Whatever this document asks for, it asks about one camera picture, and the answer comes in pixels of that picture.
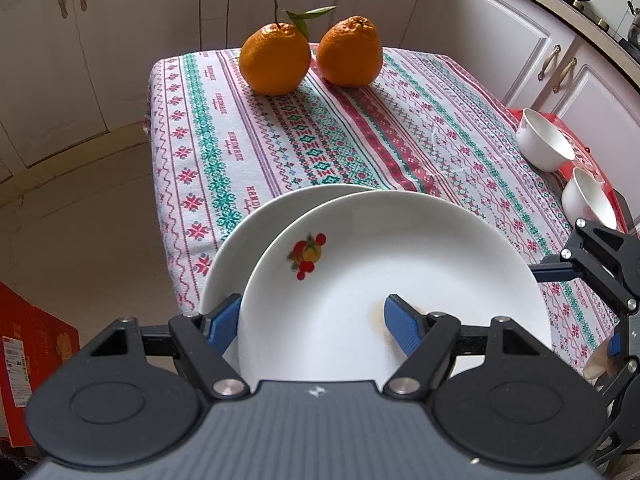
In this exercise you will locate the red cardboard carton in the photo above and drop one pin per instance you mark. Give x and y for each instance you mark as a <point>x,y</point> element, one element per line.
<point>30,355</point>

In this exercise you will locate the white plate with fruit print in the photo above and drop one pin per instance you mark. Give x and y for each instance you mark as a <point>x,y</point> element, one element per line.
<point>235,255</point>
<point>400,260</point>

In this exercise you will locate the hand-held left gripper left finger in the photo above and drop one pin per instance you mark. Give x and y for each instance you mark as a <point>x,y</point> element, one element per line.
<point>222,320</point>

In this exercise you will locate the patterned red green tablecloth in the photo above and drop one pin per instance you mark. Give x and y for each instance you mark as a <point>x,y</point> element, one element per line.
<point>350,135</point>

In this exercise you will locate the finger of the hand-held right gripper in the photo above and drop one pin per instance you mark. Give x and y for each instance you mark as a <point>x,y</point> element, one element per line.
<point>631,345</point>
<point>605,260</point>

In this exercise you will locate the white bowl with pink flowers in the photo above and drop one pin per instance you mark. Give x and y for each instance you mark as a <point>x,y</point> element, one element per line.
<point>545,140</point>
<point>587,205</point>

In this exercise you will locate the flat red gift box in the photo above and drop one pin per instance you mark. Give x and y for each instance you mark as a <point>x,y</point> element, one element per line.
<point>587,152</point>

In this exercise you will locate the steel pot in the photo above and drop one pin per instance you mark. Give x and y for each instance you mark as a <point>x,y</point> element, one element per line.
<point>635,30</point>

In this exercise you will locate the orange without leaf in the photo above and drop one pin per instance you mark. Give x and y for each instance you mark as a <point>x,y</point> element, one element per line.
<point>350,52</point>

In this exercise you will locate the orange with stem and leaf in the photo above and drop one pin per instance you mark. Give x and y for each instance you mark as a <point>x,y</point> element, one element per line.
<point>275,57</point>

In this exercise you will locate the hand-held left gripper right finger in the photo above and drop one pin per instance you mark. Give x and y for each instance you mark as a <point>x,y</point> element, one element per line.
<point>402,325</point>

